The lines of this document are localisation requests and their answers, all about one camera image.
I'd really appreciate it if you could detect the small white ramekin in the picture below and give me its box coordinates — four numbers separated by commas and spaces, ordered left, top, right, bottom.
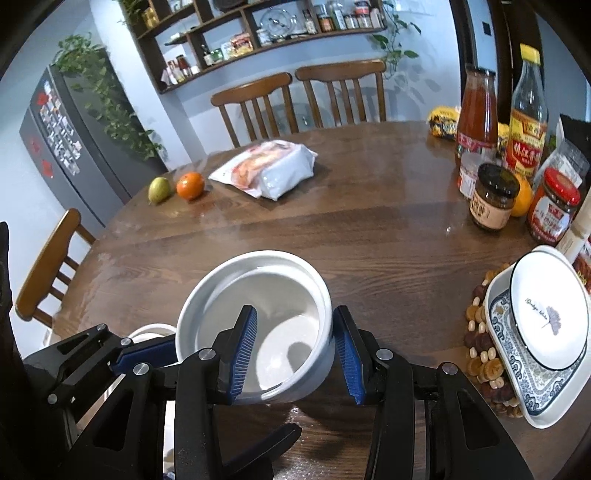
175, 250, 335, 404

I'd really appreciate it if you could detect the large grey-white bowl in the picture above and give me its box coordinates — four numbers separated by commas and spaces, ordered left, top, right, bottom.
124, 322, 180, 476

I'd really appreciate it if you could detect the black chair with jacket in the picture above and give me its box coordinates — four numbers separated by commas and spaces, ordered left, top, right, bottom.
1, 222, 26, 463

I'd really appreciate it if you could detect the side wooden chair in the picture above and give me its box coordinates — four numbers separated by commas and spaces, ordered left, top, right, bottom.
15, 208, 96, 329

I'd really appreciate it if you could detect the wooden bead trivet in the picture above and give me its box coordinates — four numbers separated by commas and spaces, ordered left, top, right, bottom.
464, 263, 523, 419

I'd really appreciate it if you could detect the green pear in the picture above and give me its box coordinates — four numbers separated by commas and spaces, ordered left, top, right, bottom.
147, 177, 172, 205

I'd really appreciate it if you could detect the orange tangerine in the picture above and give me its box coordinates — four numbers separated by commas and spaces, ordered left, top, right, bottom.
176, 172, 205, 201

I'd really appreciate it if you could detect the white snack bag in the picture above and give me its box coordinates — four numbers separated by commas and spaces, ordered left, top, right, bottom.
208, 140, 318, 201

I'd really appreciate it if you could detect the grey refrigerator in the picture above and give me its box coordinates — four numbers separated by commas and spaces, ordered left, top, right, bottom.
20, 66, 167, 236

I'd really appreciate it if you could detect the right patterned rectangular plate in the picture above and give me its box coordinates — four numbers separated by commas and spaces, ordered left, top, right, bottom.
483, 267, 590, 429

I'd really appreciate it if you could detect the white oval floral dish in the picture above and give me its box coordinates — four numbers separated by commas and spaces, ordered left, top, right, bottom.
509, 246, 590, 371

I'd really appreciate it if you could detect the dark lid sauce jar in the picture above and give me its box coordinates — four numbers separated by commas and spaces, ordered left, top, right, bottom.
469, 163, 520, 231

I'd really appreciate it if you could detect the small white lid jar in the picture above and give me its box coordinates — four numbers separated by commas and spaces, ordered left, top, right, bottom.
457, 151, 494, 200

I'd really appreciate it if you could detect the orange fruit behind jars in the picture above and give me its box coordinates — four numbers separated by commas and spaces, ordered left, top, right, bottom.
511, 173, 534, 218

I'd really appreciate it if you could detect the red lid chili jar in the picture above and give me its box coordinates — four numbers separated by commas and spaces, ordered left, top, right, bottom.
527, 167, 581, 246

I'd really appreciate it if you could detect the yellow snack packet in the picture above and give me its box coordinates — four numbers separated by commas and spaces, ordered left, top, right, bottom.
427, 106, 461, 140

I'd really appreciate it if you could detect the red sauce bottle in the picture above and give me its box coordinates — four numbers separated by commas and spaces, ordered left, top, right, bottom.
455, 64, 498, 164

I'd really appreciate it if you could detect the left wooden chair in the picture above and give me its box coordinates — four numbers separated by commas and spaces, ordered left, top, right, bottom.
211, 72, 300, 148

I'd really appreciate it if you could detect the yellow cap vinegar bottle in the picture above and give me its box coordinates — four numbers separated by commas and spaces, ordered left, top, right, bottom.
504, 44, 548, 183

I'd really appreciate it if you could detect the right wooden chair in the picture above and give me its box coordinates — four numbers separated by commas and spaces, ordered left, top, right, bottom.
295, 59, 387, 129

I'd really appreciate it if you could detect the right ivy plant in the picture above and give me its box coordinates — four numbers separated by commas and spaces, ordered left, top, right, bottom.
370, 1, 422, 79

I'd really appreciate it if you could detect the hanging green vine plant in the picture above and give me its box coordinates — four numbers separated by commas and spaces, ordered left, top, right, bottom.
52, 34, 164, 160

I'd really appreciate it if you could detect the wall spice shelf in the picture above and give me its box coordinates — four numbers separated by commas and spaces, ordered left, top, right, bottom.
119, 1, 385, 93

